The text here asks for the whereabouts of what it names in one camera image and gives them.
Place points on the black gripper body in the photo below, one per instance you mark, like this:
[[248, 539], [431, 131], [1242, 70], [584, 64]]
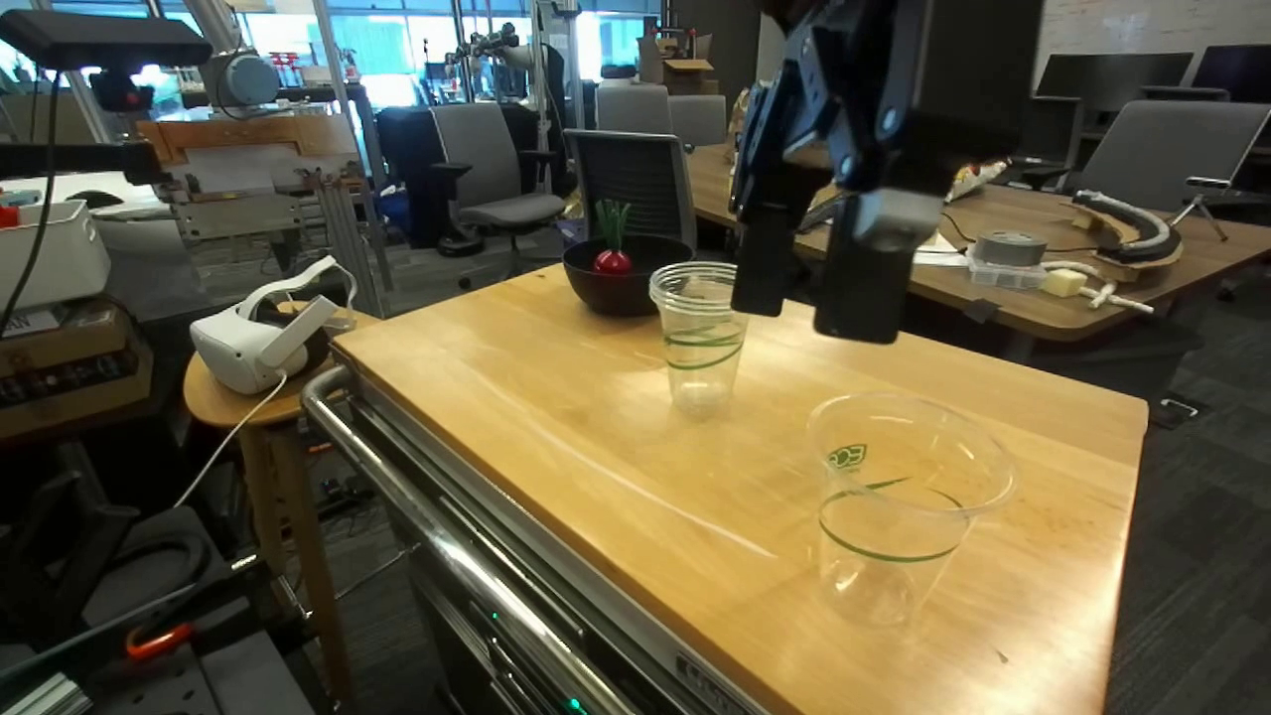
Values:
[[898, 81]]

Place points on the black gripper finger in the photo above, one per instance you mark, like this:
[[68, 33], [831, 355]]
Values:
[[877, 278], [764, 240]]

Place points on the red toy radish green leaves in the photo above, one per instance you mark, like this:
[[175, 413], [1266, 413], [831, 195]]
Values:
[[614, 264]]

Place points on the white paper sheet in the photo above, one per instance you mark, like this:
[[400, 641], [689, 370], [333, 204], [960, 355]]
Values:
[[955, 250]]

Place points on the chips bag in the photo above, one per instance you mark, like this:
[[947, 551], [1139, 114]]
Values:
[[988, 182]]

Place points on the clear plastic container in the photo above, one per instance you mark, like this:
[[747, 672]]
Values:
[[1008, 278]]

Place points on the gray office chair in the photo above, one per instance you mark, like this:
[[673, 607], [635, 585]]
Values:
[[480, 151], [628, 109], [700, 121], [1166, 151]]

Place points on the gray tape roll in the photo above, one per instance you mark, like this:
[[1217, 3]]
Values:
[[1009, 248]]

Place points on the black bowl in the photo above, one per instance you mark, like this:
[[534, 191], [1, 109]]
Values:
[[610, 295]]

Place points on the white plug adapter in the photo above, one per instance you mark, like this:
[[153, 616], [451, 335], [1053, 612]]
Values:
[[1066, 282]]

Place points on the black computer monitor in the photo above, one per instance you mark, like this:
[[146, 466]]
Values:
[[1234, 74], [1114, 78]]

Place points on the gray cart with wooden top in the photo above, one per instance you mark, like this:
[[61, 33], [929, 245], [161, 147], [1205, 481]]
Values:
[[598, 464]]

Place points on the curved black white headband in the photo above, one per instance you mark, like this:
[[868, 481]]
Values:
[[1152, 228]]

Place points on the brown office desk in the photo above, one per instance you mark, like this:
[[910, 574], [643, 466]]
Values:
[[1224, 250]]

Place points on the white machine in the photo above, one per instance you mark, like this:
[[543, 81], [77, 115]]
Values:
[[251, 200]]

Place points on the white VR headset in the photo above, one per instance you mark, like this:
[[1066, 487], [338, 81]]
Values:
[[243, 352]]

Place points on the round wooden stool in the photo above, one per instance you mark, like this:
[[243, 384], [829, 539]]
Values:
[[219, 404]]

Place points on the black perforated breadboard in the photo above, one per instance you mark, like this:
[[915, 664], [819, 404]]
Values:
[[251, 682]]

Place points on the black flat panel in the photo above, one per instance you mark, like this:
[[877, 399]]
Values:
[[105, 40]]

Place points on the black round floor device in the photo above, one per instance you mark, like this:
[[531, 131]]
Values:
[[146, 576]]

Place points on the white box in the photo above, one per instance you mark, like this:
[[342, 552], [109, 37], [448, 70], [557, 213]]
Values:
[[52, 264]]

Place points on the black keyboard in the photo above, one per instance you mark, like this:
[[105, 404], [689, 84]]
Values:
[[64, 378]]

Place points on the orange clamp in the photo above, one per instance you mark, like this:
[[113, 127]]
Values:
[[157, 646]]

